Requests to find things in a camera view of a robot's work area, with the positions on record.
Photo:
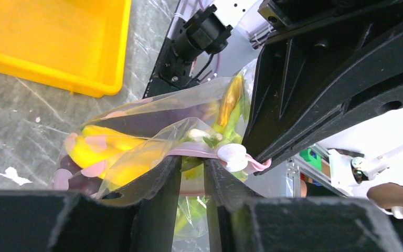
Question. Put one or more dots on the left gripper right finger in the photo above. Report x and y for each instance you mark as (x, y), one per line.
(239, 219)

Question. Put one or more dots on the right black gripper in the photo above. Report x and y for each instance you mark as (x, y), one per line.
(327, 66)

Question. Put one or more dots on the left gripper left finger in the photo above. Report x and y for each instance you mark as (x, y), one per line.
(137, 217)

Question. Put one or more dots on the yellow toy bananas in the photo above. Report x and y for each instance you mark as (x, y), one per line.
(100, 149)

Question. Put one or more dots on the clear zip top bag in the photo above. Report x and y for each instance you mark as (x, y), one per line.
(146, 146)

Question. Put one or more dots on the purple toy eggplant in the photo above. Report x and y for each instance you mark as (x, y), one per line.
(97, 145)

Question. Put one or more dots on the yellow plastic tray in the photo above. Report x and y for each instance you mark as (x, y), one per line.
(78, 46)

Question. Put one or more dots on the white device in background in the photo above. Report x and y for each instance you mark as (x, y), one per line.
(348, 172)

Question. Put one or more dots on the aluminium frame rail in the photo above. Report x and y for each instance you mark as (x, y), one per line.
(298, 167)

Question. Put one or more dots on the black camera on base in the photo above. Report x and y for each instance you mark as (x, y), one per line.
(211, 36)

